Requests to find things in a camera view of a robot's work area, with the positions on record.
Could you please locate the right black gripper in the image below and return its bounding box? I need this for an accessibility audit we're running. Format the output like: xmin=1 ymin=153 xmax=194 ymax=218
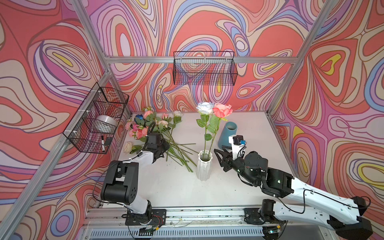
xmin=213 ymin=145 xmax=260 ymax=187

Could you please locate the pink artificial rose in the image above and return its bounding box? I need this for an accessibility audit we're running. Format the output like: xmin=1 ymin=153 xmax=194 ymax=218
xmin=208 ymin=103 xmax=233 ymax=153

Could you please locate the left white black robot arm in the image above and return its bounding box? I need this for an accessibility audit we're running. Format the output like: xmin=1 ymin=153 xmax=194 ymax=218
xmin=100 ymin=133 xmax=170 ymax=228

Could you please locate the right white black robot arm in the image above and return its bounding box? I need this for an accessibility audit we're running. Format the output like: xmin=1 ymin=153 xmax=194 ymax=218
xmin=214 ymin=149 xmax=373 ymax=240

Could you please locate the white ribbed vase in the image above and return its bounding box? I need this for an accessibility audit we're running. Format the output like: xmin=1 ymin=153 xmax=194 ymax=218
xmin=196 ymin=150 xmax=213 ymax=181

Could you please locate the pile of artificial flowers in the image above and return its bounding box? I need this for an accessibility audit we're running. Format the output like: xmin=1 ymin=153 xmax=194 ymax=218
xmin=125 ymin=107 xmax=197 ymax=173

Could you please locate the teal ceramic vase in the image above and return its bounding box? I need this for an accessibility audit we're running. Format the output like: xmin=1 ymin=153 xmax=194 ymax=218
xmin=218 ymin=122 xmax=238 ymax=150

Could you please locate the black marker pen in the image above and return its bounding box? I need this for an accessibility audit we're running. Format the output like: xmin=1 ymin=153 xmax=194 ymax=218
xmin=101 ymin=135 xmax=106 ymax=153

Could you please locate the silver tape roll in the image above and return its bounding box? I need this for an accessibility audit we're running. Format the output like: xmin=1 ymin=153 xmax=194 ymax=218
xmin=94 ymin=115 xmax=118 ymax=134

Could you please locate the black wire basket left wall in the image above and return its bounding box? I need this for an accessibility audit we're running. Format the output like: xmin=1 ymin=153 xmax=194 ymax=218
xmin=63 ymin=83 xmax=129 ymax=154

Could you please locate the black wire basket wall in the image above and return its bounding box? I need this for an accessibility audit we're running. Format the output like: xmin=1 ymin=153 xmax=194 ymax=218
xmin=173 ymin=50 xmax=238 ymax=86
xmin=63 ymin=83 xmax=129 ymax=154

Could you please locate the black wire basket back wall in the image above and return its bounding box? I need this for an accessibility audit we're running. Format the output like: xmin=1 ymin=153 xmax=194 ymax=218
xmin=173 ymin=50 xmax=238 ymax=86

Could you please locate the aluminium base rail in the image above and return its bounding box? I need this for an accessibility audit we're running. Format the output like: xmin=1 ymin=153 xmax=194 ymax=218
xmin=76 ymin=206 xmax=333 ymax=240

